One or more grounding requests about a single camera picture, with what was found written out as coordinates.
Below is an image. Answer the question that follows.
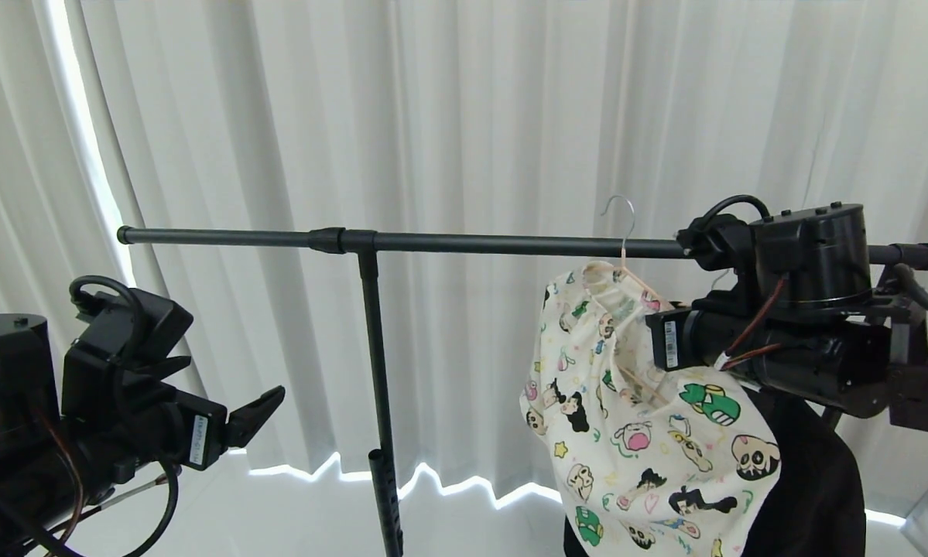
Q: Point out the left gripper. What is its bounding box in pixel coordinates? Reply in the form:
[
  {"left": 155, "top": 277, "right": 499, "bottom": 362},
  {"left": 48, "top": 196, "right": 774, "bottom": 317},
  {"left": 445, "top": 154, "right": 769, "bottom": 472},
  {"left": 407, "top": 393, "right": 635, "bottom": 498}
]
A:
[{"left": 61, "top": 354, "right": 287, "bottom": 496}]

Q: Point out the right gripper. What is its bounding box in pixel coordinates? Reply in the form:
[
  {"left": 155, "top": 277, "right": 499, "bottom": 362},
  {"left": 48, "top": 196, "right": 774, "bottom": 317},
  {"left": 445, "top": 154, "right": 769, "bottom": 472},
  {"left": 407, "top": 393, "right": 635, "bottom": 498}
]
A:
[{"left": 645, "top": 306, "right": 892, "bottom": 420}]

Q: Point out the black garment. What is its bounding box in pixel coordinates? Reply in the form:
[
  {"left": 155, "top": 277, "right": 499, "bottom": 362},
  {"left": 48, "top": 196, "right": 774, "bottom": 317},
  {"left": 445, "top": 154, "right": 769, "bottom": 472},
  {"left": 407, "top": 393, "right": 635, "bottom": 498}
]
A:
[{"left": 563, "top": 387, "right": 867, "bottom": 557}]

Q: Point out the cream printed garment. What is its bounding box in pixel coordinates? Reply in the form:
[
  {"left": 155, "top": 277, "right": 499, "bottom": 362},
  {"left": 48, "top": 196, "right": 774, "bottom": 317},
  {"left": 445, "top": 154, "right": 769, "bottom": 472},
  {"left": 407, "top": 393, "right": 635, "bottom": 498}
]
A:
[{"left": 519, "top": 261, "right": 782, "bottom": 557}]

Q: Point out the pink clothes hanger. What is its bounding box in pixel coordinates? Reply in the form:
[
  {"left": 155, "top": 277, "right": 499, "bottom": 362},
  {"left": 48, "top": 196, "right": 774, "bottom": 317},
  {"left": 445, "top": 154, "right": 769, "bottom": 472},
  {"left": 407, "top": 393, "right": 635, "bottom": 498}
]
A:
[{"left": 601, "top": 195, "right": 675, "bottom": 405}]

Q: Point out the black clothes rack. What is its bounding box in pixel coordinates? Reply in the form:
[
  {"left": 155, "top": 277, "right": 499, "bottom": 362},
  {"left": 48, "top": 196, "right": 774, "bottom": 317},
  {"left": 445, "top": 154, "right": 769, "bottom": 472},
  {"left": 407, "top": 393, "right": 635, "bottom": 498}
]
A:
[{"left": 117, "top": 226, "right": 928, "bottom": 557}]

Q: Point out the white curtain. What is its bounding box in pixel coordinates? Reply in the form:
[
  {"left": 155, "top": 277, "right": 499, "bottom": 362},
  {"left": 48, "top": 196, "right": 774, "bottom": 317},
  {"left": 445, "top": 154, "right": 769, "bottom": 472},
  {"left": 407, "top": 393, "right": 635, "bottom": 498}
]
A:
[{"left": 0, "top": 0, "right": 928, "bottom": 519}]

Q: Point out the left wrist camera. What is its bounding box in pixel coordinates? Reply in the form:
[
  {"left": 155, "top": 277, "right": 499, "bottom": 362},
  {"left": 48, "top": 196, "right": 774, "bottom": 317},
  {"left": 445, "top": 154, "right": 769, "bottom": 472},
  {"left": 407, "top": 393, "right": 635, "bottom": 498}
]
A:
[{"left": 61, "top": 288, "right": 195, "bottom": 422}]

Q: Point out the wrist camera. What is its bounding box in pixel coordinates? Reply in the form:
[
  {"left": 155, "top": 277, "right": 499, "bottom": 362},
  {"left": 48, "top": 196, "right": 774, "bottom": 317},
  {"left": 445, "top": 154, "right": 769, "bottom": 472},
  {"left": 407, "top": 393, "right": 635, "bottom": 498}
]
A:
[
  {"left": 675, "top": 215, "right": 760, "bottom": 314},
  {"left": 61, "top": 288, "right": 195, "bottom": 422}
]

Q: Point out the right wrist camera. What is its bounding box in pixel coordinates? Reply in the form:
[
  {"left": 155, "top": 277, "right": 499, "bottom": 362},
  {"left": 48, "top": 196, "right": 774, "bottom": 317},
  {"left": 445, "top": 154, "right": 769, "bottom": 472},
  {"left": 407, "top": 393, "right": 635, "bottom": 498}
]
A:
[{"left": 675, "top": 215, "right": 760, "bottom": 314}]

